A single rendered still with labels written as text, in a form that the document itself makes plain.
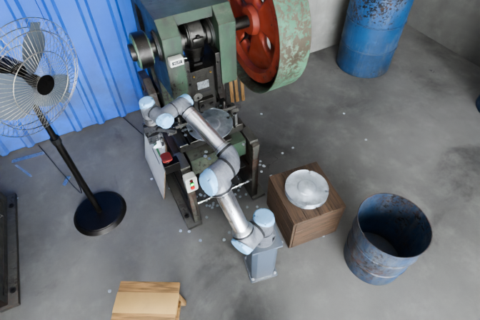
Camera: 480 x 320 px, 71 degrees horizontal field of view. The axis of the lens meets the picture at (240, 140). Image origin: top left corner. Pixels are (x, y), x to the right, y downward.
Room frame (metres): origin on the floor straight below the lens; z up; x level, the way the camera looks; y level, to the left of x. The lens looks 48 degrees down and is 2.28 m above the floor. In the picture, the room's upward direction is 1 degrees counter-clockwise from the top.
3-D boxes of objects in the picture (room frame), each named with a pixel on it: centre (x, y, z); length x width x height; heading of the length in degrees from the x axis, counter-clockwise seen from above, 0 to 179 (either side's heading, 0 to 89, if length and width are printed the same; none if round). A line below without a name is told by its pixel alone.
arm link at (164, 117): (1.21, 0.37, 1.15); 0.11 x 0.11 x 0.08; 48
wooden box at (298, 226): (1.29, -0.44, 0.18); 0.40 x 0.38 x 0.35; 19
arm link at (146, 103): (1.26, 0.45, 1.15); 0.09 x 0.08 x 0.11; 48
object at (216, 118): (1.51, 0.19, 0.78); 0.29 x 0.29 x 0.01
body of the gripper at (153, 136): (1.26, 0.46, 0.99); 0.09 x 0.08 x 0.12; 117
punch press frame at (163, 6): (1.75, 0.31, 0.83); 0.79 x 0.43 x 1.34; 27
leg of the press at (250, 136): (1.87, 0.07, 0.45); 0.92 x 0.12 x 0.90; 27
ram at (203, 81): (1.59, 0.22, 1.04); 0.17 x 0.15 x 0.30; 27
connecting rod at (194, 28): (1.62, 0.24, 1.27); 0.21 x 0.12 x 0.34; 27
